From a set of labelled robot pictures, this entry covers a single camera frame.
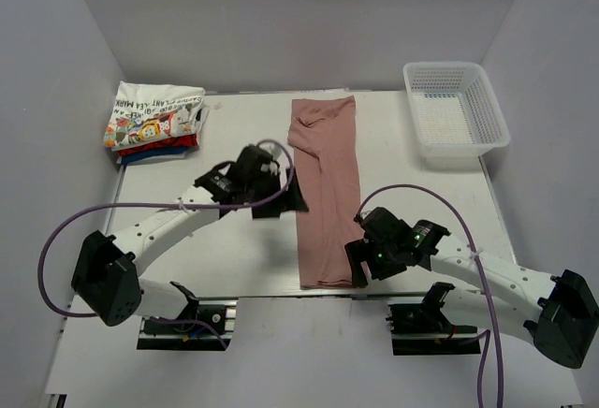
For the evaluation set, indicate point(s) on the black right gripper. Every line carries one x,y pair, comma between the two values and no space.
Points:
359,252

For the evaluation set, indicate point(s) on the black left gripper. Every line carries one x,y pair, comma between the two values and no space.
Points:
292,202

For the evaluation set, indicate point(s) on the pink pixel-print t-shirt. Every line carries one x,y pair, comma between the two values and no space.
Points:
322,134

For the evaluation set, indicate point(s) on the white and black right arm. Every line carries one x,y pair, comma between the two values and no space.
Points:
557,315

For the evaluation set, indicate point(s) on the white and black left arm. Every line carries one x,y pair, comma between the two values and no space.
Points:
108,274

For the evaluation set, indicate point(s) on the red folded t-shirt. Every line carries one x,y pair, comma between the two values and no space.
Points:
184,141

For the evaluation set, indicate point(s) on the white cartoon-print folded t-shirt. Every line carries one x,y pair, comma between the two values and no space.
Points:
147,113

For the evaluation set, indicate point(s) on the blue folded t-shirt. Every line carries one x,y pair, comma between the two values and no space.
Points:
154,154

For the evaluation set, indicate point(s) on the white plastic mesh basket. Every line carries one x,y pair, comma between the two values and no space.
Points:
455,111

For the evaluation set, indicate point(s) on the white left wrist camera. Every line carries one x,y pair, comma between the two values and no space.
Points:
273,151

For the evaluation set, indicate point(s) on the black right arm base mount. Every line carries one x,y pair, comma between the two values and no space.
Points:
415,334

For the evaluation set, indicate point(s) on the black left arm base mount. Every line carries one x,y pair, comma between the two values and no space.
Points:
211,332

